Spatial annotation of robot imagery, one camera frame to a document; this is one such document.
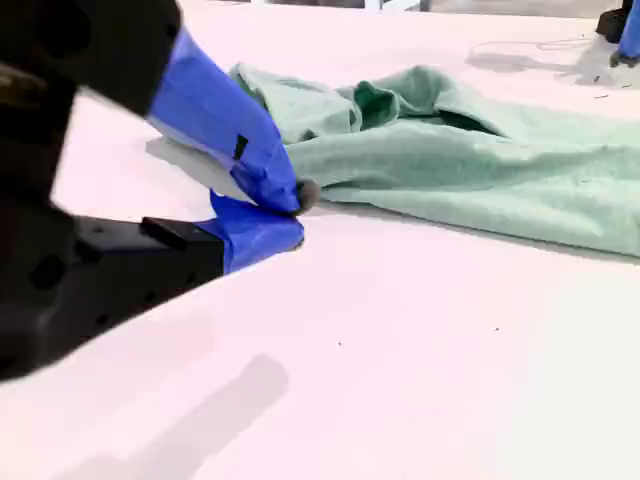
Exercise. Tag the blue-taped gripper finger with dark tip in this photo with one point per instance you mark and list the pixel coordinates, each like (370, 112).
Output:
(631, 35)

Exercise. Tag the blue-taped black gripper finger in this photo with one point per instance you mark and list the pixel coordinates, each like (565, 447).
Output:
(215, 115)
(250, 235)

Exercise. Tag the pale green T-shirt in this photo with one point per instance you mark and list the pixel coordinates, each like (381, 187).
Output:
(450, 165)

